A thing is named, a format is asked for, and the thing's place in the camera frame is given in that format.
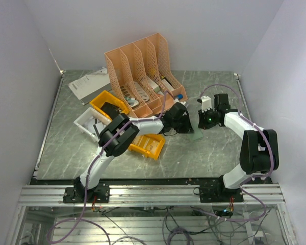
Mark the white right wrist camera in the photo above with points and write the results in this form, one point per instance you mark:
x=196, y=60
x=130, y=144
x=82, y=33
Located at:
x=206, y=103

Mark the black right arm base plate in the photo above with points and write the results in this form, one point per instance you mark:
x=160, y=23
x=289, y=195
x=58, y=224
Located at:
x=216, y=195

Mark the white bin with cards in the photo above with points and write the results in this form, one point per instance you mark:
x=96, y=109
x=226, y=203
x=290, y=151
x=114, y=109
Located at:
x=91, y=122

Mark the aluminium frame rail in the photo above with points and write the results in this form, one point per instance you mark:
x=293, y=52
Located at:
x=140, y=195

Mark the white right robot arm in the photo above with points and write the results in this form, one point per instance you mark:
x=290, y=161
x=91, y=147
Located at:
x=259, y=148

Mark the peach plastic file organizer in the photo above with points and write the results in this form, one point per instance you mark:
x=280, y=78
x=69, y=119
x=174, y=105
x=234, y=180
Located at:
x=141, y=69

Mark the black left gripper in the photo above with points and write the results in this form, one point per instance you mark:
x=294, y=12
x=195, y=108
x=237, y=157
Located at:
x=187, y=128

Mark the yellow bin with black items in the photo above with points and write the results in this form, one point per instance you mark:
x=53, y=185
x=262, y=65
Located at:
x=109, y=105

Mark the yellow bin with cards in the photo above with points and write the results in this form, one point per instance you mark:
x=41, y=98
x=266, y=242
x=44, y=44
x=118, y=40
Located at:
x=149, y=145

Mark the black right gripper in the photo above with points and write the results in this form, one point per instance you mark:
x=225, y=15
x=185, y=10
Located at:
x=203, y=124

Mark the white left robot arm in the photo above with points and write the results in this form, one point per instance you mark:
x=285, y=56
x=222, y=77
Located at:
x=117, y=136

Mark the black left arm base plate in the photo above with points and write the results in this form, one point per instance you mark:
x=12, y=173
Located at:
x=100, y=194

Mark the white paper booklet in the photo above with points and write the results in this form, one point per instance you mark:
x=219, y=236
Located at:
x=90, y=85

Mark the white stapler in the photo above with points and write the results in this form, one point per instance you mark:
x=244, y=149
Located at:
x=132, y=102

